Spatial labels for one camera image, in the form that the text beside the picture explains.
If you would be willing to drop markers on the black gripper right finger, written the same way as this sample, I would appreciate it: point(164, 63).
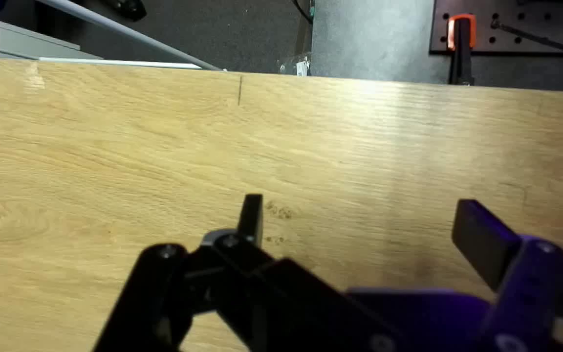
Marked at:
point(527, 280)

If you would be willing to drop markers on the grey metal bar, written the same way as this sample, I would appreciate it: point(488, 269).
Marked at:
point(130, 34)

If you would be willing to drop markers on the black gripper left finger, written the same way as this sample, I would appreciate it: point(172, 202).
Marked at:
point(156, 294)

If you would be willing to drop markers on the black perforated board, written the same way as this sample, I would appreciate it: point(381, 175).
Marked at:
point(527, 20)

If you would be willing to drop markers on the small white table edge object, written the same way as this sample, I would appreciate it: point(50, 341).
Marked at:
point(301, 67)

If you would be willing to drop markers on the orange black clamp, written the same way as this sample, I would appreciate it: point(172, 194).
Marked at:
point(461, 40)

